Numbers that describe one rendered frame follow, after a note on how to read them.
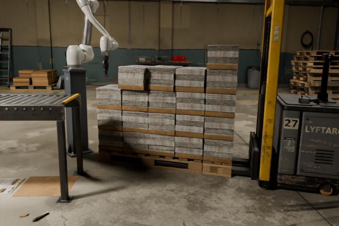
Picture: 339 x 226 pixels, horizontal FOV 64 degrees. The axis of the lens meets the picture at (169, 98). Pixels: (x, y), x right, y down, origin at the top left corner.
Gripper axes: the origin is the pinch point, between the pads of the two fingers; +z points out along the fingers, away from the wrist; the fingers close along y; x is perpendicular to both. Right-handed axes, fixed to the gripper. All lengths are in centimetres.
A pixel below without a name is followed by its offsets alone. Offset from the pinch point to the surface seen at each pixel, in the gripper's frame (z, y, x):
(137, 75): -2, -22, -46
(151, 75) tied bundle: -2, -17, -58
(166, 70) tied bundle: -8, -19, -75
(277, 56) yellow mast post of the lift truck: -24, -38, -174
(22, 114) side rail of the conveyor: 23, -108, 15
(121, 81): 5.4, -21.3, -27.9
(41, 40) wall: -55, 505, 482
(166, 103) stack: 25, -18, -75
